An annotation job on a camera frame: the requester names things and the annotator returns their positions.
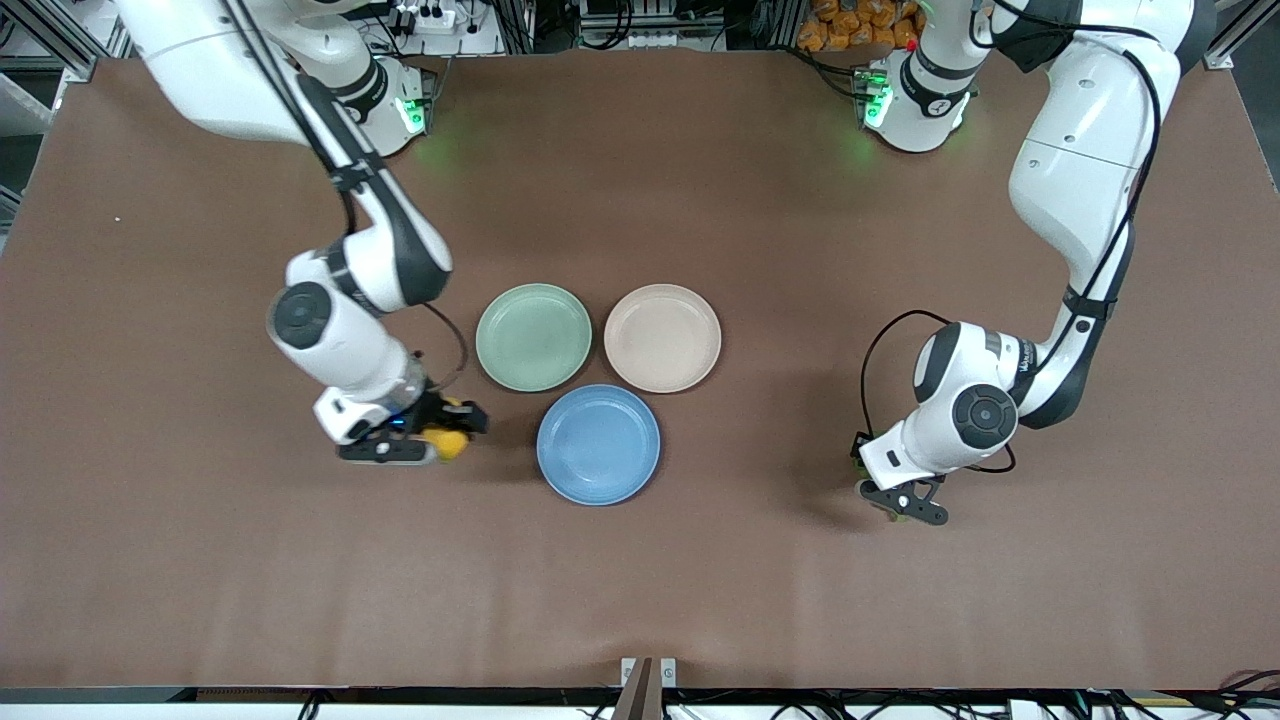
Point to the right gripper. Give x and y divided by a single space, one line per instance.
437 406

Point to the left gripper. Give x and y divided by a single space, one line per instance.
860 446

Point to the yellow lemon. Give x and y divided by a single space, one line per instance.
447 445

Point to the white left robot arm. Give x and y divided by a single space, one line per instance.
1080 150

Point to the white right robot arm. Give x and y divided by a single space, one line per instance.
340 340

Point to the green round plate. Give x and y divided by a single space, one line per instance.
533 338

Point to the blue round plate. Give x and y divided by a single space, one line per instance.
598 445

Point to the beige round plate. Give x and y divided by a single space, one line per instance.
662 338

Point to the brown table cover sheet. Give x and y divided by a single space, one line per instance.
200 600

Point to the white power strip with plugs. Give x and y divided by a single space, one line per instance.
430 18

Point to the bag of orange fruit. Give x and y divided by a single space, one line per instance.
850 25

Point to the white empty power strip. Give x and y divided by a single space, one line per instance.
660 40

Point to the camera mount post with brackets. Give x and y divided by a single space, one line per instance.
640 690

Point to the aluminium frame profile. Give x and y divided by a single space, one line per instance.
50 30
1235 35

